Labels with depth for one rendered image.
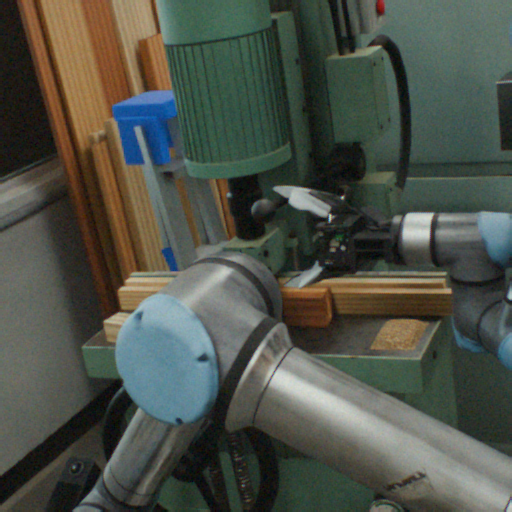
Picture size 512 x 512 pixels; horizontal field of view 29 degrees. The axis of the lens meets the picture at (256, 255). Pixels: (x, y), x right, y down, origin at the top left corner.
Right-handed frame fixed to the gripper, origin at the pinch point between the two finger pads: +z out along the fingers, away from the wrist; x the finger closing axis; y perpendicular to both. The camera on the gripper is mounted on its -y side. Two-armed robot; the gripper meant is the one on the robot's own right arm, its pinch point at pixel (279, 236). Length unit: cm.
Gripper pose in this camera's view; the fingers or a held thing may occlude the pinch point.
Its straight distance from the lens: 149.8
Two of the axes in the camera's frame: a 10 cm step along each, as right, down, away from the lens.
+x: 1.2, 9.5, 2.8
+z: -9.2, -0.1, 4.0
